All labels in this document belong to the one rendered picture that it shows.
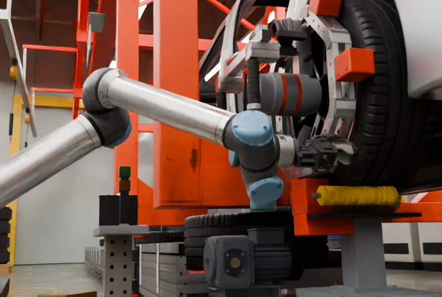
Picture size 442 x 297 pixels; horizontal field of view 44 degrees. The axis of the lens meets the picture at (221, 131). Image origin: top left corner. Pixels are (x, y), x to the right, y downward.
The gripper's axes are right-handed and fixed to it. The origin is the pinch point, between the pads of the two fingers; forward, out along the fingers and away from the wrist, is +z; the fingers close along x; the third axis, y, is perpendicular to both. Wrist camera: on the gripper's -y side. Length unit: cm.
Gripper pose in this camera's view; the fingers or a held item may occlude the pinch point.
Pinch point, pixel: (352, 148)
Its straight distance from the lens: 161.1
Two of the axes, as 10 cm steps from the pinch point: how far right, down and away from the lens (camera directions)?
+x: 1.7, -8.4, -5.2
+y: 2.1, 5.5, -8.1
